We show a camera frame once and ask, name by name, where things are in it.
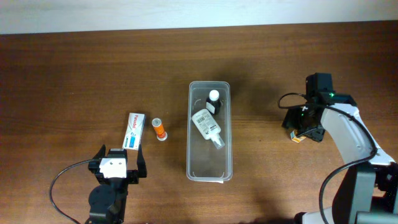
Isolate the dark bottle white cap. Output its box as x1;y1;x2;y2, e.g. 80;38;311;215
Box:
206;90;221;115

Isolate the white Panadol box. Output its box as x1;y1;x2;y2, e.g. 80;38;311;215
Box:
122;113;146;151

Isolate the clear plastic container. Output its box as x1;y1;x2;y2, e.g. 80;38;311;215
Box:
187;81;233;183

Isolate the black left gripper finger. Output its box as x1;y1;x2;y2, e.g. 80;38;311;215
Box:
93;144;106;161
137;144;147;178

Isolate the small jar gold lid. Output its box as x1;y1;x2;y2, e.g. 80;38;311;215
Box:
290;130;306;143

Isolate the white squeeze bottle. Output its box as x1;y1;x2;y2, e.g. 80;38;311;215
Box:
192;109;225;149

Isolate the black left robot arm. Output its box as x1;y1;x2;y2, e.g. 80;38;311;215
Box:
86;145;147;223

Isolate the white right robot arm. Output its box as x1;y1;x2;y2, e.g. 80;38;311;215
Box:
282;91;397;223

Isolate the orange tablet tube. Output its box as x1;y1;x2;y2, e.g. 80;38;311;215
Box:
152;118;167;141

